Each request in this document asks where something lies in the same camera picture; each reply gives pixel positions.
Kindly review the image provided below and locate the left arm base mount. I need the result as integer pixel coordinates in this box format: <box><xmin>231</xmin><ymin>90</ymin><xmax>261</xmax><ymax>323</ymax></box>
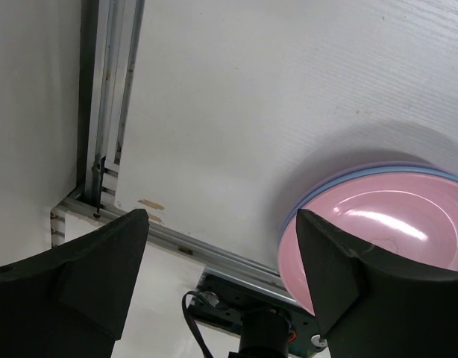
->
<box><xmin>181</xmin><ymin>274</ymin><xmax>328</xmax><ymax>357</ymax></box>

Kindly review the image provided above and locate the aluminium left rail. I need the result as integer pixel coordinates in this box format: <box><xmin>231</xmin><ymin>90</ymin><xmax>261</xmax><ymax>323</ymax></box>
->
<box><xmin>77</xmin><ymin>1</ymin><xmax>145</xmax><ymax>207</ymax></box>

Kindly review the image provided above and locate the aluminium rail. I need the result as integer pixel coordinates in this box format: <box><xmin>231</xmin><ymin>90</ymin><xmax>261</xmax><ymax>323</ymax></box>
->
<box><xmin>50</xmin><ymin>197</ymin><xmax>299</xmax><ymax>307</ymax></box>
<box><xmin>77</xmin><ymin>1</ymin><xmax>145</xmax><ymax>207</ymax></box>

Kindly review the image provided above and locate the light blue plate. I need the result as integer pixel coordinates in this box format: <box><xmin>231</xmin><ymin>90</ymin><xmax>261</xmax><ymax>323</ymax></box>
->
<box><xmin>277</xmin><ymin>166</ymin><xmax>458</xmax><ymax>245</ymax></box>

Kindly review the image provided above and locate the pink plate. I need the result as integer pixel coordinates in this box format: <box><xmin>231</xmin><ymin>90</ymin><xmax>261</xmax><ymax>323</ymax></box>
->
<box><xmin>277</xmin><ymin>172</ymin><xmax>458</xmax><ymax>316</ymax></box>

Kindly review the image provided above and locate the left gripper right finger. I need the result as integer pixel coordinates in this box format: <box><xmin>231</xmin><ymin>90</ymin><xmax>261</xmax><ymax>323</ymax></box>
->
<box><xmin>296</xmin><ymin>210</ymin><xmax>458</xmax><ymax>357</ymax></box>

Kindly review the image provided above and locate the aluminium front rail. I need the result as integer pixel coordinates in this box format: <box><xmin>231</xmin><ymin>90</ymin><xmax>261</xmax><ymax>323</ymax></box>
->
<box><xmin>50</xmin><ymin>197</ymin><xmax>299</xmax><ymax>307</ymax></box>

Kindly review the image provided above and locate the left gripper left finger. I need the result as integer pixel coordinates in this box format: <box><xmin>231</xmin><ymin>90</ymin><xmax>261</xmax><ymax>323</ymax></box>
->
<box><xmin>0</xmin><ymin>209</ymin><xmax>149</xmax><ymax>357</ymax></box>

